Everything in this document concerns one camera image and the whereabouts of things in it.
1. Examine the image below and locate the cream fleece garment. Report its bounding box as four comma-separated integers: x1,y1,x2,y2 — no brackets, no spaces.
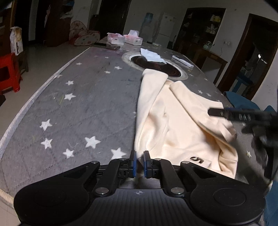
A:
134,69,238,178

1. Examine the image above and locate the blue cushion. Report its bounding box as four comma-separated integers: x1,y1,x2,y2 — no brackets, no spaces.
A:
223,90,278,114

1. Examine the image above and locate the grey star-patterned table mat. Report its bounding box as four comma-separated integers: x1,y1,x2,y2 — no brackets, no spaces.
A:
1,44,270,196

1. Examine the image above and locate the dark wooden side table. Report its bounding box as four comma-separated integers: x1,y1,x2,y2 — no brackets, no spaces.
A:
193,49,228,85

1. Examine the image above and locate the white remote control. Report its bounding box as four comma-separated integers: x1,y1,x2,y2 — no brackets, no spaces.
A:
172,56,194,68

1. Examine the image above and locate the crumpled white tissue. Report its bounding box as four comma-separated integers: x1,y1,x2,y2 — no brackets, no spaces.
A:
140,48,167,64

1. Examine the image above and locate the round black induction hob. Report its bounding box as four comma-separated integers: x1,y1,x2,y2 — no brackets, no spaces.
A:
122,52,189,80

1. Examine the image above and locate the white refrigerator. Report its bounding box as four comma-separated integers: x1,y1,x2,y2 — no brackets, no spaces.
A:
155,13,175,48

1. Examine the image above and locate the water dispenser with bottle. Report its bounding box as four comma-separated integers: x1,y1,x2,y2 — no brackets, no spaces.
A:
140,12,154,42

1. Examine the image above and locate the black smartphone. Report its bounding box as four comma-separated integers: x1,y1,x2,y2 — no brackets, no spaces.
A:
91,42,121,50

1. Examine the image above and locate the pink tissue box right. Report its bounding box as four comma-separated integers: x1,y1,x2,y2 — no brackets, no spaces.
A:
124,30,143,46

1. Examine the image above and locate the pink tissue box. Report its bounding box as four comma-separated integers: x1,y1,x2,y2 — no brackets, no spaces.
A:
124,30,143,46
107,33,125,45

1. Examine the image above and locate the pink tissue box left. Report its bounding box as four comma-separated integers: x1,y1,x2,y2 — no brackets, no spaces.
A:
107,33,125,45

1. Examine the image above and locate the red plastic stool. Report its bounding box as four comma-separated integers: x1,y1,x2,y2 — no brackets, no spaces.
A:
0,53,22,92

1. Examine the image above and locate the white paper bag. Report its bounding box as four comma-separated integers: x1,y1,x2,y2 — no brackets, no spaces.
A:
10,26,24,56

